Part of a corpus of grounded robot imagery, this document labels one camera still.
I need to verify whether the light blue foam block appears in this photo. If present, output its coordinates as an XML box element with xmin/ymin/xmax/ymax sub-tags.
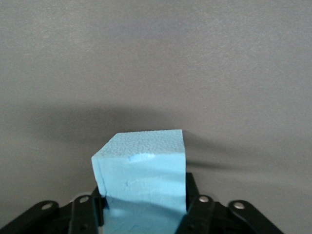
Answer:
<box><xmin>91</xmin><ymin>129</ymin><xmax>188</xmax><ymax>234</ymax></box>

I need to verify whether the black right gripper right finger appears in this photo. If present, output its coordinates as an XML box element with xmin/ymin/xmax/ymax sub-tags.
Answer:
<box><xmin>175</xmin><ymin>172</ymin><xmax>285</xmax><ymax>234</ymax></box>

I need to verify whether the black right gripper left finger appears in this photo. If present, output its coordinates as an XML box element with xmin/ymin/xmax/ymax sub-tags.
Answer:
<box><xmin>0</xmin><ymin>187</ymin><xmax>106</xmax><ymax>234</ymax></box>

